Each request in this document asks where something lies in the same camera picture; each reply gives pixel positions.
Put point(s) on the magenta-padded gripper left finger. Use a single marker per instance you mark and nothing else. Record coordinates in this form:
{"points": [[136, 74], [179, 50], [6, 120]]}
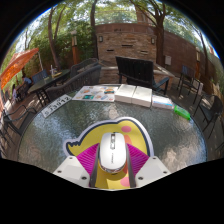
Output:
{"points": [[85, 160]]}

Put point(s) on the white bag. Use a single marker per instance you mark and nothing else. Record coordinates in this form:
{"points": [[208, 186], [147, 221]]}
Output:
{"points": [[200, 88]]}

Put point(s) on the black wall lamp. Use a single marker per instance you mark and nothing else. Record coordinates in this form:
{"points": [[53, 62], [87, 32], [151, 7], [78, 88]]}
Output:
{"points": [[100, 38], [153, 40]]}

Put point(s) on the dark round patio table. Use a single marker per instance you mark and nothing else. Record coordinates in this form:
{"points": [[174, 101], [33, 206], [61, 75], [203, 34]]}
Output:
{"points": [[46, 80]]}

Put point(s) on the green wipes pack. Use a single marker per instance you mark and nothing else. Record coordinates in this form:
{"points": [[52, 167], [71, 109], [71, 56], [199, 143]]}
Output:
{"points": [[182, 112]]}

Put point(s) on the dark wicker chair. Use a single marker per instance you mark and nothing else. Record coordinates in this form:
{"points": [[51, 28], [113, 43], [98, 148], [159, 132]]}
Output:
{"points": [[83, 63], [76, 81]]}

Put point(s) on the white computer mouse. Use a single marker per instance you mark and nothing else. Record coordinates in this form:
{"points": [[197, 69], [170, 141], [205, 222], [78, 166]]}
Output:
{"points": [[112, 153]]}

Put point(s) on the blue patio chair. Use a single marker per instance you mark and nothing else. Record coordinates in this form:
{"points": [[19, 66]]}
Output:
{"points": [[40, 76]]}

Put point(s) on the white box with coloured print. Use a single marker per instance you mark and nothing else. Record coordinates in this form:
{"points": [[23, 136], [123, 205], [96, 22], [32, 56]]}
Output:
{"points": [[162, 102]]}

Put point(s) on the white number plate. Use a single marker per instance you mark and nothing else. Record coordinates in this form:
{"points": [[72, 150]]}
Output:
{"points": [[56, 106]]}

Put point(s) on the orange patio umbrella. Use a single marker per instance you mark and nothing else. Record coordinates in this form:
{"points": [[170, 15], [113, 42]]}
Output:
{"points": [[16, 63]]}

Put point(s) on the wooden lamp post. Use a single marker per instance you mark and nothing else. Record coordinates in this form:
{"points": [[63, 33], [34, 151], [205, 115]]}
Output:
{"points": [[198, 63], [75, 50]]}

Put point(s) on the grey wall utility box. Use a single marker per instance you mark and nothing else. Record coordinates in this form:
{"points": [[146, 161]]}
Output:
{"points": [[167, 60]]}

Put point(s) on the colourful printed sheet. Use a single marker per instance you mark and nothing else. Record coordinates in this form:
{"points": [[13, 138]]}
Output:
{"points": [[95, 93]]}

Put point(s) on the forked tree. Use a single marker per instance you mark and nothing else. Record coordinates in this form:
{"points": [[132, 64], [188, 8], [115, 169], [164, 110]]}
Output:
{"points": [[160, 43]]}

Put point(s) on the slender tree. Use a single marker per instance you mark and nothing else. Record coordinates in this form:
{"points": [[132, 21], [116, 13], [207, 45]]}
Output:
{"points": [[53, 40], [94, 33]]}

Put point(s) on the black slatted wooden chair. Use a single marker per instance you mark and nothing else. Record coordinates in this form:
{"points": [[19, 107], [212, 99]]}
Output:
{"points": [[133, 68]]}

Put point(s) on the black metal mesh chair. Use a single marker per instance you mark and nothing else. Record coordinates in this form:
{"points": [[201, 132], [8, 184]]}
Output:
{"points": [[187, 71], [21, 118], [213, 106], [3, 140]]}

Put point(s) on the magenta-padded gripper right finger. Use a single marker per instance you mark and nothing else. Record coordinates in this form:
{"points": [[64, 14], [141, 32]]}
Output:
{"points": [[138, 160]]}

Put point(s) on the yellow chick-shaped mouse pad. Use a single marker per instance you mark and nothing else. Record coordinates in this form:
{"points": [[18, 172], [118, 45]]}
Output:
{"points": [[91, 136]]}

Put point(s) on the person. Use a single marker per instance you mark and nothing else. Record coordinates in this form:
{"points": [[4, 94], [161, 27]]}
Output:
{"points": [[26, 80], [14, 91]]}

